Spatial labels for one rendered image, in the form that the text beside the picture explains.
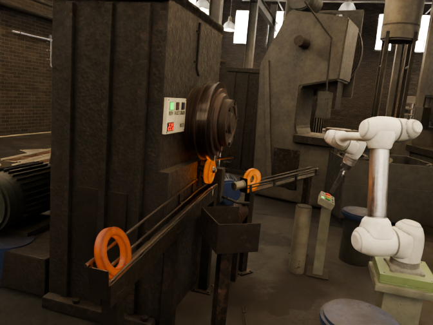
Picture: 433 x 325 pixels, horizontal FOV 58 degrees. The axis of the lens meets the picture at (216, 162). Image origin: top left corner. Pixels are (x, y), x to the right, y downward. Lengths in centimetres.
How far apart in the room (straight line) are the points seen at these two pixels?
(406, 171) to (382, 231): 224
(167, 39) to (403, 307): 189
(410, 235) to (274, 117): 303
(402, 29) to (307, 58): 614
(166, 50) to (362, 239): 140
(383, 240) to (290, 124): 292
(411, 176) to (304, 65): 175
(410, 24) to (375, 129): 880
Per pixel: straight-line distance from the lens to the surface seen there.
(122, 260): 154
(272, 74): 506
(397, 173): 442
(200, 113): 214
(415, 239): 237
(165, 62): 194
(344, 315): 179
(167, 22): 196
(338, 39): 487
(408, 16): 1096
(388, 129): 226
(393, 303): 247
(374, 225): 225
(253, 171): 277
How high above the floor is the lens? 127
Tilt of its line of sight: 10 degrees down
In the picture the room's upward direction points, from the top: 5 degrees clockwise
